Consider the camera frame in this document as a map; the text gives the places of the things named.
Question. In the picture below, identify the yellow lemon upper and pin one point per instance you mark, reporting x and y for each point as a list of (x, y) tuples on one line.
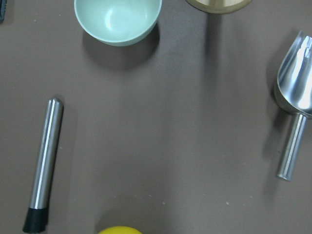
[(120, 230)]

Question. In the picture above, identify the mint green bowl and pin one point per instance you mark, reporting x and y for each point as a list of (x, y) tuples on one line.
[(118, 22)]

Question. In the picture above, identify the steel muddler black tip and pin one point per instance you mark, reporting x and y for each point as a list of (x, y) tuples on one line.
[(37, 213)]

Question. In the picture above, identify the steel ice scoop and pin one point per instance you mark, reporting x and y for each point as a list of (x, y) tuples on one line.
[(293, 94)]

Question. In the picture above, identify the folded grey cloth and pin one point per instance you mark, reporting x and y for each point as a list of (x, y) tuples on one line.
[(2, 9)]

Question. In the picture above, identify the wooden mug tree stand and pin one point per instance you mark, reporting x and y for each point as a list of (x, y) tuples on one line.
[(218, 6)]

